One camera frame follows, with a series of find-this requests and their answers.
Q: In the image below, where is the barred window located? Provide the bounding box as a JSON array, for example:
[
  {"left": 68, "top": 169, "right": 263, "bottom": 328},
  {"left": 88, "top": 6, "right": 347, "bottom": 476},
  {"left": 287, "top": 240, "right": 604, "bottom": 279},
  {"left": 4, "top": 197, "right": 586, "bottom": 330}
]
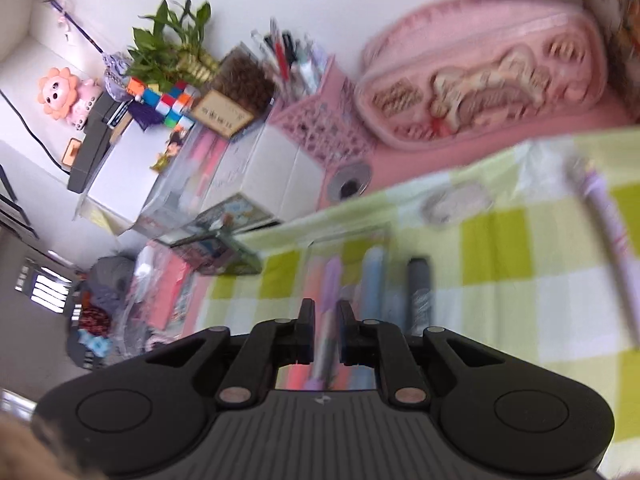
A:
[{"left": 14, "top": 259, "right": 73, "bottom": 317}]

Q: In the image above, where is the grey whiteboard marker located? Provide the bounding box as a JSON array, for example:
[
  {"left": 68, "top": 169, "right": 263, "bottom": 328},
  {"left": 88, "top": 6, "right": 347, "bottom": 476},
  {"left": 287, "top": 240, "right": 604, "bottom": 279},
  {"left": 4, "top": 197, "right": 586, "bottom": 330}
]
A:
[{"left": 406, "top": 256, "right": 433, "bottom": 336}]

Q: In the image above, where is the pink and orange plush toy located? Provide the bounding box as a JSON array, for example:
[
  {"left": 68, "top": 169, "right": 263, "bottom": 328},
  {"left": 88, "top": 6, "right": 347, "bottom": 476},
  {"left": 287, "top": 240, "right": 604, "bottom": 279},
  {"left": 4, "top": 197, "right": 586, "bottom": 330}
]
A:
[{"left": 37, "top": 66, "right": 103, "bottom": 131}]

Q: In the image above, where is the pink cartoon pencil case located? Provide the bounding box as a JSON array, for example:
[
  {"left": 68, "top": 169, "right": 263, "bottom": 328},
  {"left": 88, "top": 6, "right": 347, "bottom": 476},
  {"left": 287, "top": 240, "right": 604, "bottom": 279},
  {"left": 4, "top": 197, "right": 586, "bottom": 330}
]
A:
[{"left": 357, "top": 0, "right": 608, "bottom": 153}]

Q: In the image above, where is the white charger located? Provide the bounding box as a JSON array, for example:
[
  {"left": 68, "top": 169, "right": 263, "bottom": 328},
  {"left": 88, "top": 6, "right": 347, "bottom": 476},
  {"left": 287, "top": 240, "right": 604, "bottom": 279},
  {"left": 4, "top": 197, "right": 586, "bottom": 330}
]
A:
[{"left": 134, "top": 247, "right": 157, "bottom": 278}]

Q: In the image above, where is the purple tassel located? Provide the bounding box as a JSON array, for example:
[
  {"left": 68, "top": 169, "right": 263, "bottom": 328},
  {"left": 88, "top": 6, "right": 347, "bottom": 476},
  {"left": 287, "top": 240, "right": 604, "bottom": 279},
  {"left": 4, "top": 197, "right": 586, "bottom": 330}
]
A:
[{"left": 102, "top": 52, "right": 166, "bottom": 133}]

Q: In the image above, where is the clear plastic tray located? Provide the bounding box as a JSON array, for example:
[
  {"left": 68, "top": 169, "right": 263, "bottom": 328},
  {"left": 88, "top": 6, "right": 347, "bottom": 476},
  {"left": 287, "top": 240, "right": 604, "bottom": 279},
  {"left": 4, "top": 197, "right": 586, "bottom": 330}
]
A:
[{"left": 272, "top": 227, "right": 401, "bottom": 391}]

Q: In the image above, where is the green checked tablecloth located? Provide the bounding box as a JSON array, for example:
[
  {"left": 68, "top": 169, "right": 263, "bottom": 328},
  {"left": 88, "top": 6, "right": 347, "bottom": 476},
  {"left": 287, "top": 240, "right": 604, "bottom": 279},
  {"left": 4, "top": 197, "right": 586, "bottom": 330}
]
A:
[{"left": 192, "top": 127, "right": 640, "bottom": 476}]

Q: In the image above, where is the dark grey flat device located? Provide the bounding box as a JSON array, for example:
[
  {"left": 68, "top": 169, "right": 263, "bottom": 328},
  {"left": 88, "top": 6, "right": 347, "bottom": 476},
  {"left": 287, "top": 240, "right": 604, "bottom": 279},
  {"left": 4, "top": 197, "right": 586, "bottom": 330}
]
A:
[{"left": 66, "top": 92, "right": 132, "bottom": 194}]

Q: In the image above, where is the clear plastic drawer unit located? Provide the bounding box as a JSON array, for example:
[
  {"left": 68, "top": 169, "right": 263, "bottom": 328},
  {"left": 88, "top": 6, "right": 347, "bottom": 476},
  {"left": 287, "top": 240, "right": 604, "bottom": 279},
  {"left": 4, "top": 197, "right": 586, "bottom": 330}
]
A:
[{"left": 135, "top": 125, "right": 266, "bottom": 241}]

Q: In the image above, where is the green bamboo plant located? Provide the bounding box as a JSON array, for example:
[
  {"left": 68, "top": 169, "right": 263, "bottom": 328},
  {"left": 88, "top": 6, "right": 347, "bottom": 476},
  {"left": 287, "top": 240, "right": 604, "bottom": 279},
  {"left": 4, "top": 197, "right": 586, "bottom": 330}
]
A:
[{"left": 127, "top": 0, "right": 221, "bottom": 93}]

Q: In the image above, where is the yellow paper sheet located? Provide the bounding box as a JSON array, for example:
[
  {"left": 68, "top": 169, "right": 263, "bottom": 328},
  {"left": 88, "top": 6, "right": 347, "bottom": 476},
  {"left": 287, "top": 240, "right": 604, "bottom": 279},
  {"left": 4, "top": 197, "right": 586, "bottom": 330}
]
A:
[{"left": 75, "top": 195, "right": 128, "bottom": 236}]

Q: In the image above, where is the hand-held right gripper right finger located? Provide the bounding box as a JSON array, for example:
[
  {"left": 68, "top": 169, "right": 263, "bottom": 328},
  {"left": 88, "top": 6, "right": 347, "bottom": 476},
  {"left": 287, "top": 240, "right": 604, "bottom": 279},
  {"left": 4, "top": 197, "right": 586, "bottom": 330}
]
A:
[{"left": 338, "top": 300, "right": 503, "bottom": 407}]

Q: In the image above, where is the clear box with calligraphy card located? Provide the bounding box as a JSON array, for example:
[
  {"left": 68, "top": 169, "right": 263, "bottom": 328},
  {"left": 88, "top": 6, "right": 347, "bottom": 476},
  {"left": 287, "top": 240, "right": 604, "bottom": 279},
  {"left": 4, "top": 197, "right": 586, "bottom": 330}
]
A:
[{"left": 192, "top": 45, "right": 281, "bottom": 141}]

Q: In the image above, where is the grey desk grommet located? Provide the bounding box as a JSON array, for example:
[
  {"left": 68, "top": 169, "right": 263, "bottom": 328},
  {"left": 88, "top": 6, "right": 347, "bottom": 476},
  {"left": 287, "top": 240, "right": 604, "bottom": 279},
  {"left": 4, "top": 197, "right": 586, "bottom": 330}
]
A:
[{"left": 327, "top": 162, "right": 373, "bottom": 203}]

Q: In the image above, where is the purple mechanical pencil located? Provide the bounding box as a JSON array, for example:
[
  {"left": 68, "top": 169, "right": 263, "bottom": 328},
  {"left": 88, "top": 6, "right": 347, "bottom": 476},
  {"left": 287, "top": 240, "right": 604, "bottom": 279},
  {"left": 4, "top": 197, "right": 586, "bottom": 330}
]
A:
[{"left": 305, "top": 255, "right": 346, "bottom": 391}]

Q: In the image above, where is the small cartoon figurine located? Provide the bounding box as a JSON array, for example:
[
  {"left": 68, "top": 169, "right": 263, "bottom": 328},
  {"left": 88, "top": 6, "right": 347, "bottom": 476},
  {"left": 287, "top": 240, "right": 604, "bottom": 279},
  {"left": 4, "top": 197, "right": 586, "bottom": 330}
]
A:
[{"left": 150, "top": 130, "right": 186, "bottom": 173}]

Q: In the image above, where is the dark green smartphone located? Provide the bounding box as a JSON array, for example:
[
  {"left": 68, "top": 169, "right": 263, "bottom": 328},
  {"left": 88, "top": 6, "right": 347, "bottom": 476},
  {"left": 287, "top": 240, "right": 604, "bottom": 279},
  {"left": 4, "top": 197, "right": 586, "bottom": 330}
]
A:
[{"left": 170, "top": 225, "right": 263, "bottom": 276}]

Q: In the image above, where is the grey cloth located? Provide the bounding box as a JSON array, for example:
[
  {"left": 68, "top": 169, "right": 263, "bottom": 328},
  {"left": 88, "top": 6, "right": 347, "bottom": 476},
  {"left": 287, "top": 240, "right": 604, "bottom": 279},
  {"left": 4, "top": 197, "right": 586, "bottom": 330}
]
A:
[{"left": 90, "top": 255, "right": 138, "bottom": 306}]

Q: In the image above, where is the pink perforated pen holder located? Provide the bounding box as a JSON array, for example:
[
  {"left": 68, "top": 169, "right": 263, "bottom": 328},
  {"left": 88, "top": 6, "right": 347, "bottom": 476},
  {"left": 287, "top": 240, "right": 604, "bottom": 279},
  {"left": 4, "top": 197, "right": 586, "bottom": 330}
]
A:
[{"left": 267, "top": 55, "right": 378, "bottom": 168}]

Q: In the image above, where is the white storage box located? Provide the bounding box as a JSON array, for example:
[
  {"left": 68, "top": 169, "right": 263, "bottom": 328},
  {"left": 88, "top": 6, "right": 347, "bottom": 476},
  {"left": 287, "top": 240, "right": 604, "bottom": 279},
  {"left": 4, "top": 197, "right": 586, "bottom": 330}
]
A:
[{"left": 80, "top": 120, "right": 176, "bottom": 236}]

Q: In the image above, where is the pale blue pen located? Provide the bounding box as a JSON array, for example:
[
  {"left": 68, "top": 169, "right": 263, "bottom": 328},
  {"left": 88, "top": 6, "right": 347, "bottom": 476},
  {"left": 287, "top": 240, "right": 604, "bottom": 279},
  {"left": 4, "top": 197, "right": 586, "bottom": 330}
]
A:
[{"left": 361, "top": 247, "right": 388, "bottom": 321}]

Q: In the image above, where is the bunch of pens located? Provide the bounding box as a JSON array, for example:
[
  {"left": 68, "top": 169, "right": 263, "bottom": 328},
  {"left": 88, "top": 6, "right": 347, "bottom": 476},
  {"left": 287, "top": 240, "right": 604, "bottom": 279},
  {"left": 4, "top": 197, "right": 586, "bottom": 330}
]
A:
[{"left": 250, "top": 17, "right": 333, "bottom": 98}]

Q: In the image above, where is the stack of pink books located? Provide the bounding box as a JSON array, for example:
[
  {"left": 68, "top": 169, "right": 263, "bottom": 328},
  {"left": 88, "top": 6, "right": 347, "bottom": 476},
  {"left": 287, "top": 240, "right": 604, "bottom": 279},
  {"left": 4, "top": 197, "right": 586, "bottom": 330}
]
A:
[{"left": 145, "top": 245, "right": 211, "bottom": 331}]

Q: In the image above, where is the small orange box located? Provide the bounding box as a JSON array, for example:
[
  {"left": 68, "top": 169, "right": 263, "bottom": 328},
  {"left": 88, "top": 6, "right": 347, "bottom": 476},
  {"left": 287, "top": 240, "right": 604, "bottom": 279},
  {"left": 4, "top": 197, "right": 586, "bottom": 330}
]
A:
[{"left": 61, "top": 137, "right": 85, "bottom": 168}]

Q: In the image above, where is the purple pen with ornament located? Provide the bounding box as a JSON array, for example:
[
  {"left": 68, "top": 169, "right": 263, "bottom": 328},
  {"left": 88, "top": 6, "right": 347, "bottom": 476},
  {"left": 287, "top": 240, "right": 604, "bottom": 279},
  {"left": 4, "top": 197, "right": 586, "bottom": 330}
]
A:
[{"left": 567, "top": 157, "right": 638, "bottom": 348}]

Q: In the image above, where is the black cable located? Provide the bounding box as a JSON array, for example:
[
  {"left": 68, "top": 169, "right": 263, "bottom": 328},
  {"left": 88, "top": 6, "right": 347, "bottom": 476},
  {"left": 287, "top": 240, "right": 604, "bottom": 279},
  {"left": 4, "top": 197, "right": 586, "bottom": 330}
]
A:
[{"left": 0, "top": 89, "right": 71, "bottom": 176}]

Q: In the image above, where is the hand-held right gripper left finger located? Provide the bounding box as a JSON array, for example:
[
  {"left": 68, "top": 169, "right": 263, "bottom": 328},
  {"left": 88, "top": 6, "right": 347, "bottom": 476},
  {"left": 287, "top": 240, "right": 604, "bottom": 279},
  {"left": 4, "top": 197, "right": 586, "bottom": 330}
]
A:
[{"left": 145, "top": 298, "right": 317, "bottom": 407}]

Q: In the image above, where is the colourful puzzle cube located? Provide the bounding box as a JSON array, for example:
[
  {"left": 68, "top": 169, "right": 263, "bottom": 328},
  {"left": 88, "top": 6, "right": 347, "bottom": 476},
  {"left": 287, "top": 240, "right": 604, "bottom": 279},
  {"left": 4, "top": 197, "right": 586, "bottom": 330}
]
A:
[{"left": 125, "top": 77, "right": 198, "bottom": 131}]

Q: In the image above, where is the dirty white eraser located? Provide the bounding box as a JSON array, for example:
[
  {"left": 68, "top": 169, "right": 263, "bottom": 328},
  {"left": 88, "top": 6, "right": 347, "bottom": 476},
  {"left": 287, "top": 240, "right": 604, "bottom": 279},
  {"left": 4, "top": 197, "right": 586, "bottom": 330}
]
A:
[{"left": 419, "top": 182, "right": 493, "bottom": 226}]

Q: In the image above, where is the pink highlighter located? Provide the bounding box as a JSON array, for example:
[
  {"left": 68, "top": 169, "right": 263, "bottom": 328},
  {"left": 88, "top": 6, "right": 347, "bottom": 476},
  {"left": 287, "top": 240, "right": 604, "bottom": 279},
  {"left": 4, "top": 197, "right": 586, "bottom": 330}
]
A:
[{"left": 277, "top": 260, "right": 328, "bottom": 391}]

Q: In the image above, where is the colourful printed book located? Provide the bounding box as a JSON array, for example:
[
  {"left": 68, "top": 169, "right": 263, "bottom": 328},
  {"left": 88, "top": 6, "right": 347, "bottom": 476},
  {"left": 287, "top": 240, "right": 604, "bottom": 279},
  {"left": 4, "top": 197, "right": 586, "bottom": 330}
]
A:
[{"left": 580, "top": 0, "right": 640, "bottom": 121}]

